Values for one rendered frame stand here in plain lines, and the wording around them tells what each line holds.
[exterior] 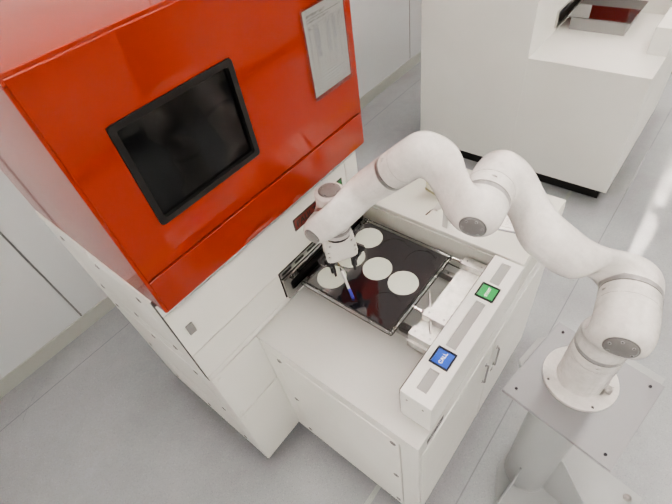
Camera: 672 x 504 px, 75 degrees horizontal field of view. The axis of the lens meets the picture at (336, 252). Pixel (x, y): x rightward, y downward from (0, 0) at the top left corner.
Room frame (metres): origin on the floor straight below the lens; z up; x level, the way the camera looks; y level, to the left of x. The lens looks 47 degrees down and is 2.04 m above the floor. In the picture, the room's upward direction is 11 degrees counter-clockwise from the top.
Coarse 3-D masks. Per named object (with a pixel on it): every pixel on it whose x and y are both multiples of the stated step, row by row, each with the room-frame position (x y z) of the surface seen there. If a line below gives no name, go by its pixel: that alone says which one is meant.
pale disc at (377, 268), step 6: (372, 258) 1.01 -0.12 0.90; (378, 258) 1.00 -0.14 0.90; (384, 258) 1.00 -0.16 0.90; (366, 264) 0.99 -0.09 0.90; (372, 264) 0.98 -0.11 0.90; (378, 264) 0.97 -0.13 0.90; (384, 264) 0.97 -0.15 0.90; (390, 264) 0.96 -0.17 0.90; (366, 270) 0.96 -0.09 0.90; (372, 270) 0.95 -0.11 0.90; (378, 270) 0.95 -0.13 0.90; (384, 270) 0.94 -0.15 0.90; (390, 270) 0.94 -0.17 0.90; (366, 276) 0.93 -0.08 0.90; (372, 276) 0.93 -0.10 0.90; (378, 276) 0.92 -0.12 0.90; (384, 276) 0.92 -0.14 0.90
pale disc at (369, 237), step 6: (366, 228) 1.16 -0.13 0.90; (372, 228) 1.15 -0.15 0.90; (360, 234) 1.13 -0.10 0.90; (366, 234) 1.13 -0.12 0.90; (372, 234) 1.12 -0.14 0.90; (378, 234) 1.12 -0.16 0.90; (360, 240) 1.10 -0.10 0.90; (366, 240) 1.10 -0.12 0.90; (372, 240) 1.09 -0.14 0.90; (378, 240) 1.09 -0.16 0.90; (366, 246) 1.07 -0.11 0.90; (372, 246) 1.06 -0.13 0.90
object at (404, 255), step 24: (384, 240) 1.08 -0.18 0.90; (408, 240) 1.06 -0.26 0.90; (336, 264) 1.01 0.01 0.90; (360, 264) 0.99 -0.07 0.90; (408, 264) 0.95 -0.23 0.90; (432, 264) 0.93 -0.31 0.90; (336, 288) 0.91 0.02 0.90; (360, 288) 0.89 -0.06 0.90; (384, 288) 0.87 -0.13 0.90; (360, 312) 0.80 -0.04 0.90; (384, 312) 0.78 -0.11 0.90
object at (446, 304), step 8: (464, 272) 0.89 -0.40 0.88; (456, 280) 0.86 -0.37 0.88; (464, 280) 0.85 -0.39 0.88; (472, 280) 0.85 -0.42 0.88; (448, 288) 0.83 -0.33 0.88; (456, 288) 0.83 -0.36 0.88; (464, 288) 0.82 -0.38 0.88; (440, 296) 0.81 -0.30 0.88; (448, 296) 0.80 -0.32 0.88; (456, 296) 0.80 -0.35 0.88; (464, 296) 0.79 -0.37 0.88; (440, 304) 0.78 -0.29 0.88; (448, 304) 0.77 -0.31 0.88; (456, 304) 0.77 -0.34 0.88; (440, 312) 0.75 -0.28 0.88; (448, 312) 0.75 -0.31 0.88; (424, 320) 0.73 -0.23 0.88; (424, 328) 0.71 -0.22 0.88; (432, 328) 0.70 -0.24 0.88; (408, 344) 0.67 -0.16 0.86; (416, 344) 0.66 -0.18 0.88; (424, 352) 0.63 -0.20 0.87
